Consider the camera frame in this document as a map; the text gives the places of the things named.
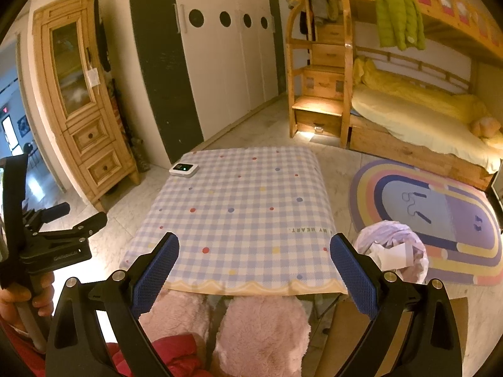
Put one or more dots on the wooden bunk bed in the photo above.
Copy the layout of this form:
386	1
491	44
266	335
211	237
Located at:
416	149

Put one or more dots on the checkered tablecloth table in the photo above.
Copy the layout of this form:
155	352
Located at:
243	220

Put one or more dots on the white wardrobe with round holes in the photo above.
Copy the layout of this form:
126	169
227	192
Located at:
228	59

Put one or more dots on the red jacket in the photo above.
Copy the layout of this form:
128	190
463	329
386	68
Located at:
173	355

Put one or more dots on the white electronic device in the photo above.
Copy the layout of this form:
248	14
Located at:
184	169

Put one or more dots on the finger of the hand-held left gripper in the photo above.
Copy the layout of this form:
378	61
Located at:
94	224
55	212

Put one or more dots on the green puffer jacket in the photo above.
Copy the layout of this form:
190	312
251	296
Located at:
399	15

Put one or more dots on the person's left forearm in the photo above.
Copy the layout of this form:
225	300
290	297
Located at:
15	353

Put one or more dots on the tan plush toy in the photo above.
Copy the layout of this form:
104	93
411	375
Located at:
485	126

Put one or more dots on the yellow quilt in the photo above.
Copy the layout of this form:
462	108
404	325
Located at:
424	90

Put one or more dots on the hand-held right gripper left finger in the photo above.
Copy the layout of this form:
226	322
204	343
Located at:
155	279

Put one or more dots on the lavender trash bag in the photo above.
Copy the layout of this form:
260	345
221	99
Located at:
377	237

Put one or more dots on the pale yellow bed sheet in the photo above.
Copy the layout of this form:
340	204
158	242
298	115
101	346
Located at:
416	123

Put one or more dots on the black hanging bag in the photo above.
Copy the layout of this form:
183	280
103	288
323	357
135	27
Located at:
104	47

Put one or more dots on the pile of clothes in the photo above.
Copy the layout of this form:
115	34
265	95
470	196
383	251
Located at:
314	0

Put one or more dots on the white paper tag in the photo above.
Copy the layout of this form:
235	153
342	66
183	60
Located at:
93	77

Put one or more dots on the dark patterned object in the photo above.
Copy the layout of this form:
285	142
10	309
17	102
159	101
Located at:
133	145

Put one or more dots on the pastel rainbow rug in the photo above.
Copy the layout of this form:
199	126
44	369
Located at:
456	220

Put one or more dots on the wooden cabinet with glass door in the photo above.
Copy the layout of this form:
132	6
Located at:
86	133

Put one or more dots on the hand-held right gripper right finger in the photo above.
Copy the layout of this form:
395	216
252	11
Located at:
353	275

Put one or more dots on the person's left hand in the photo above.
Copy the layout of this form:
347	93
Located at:
45	294

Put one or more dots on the wooden stair drawer unit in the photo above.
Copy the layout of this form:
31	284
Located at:
318	86

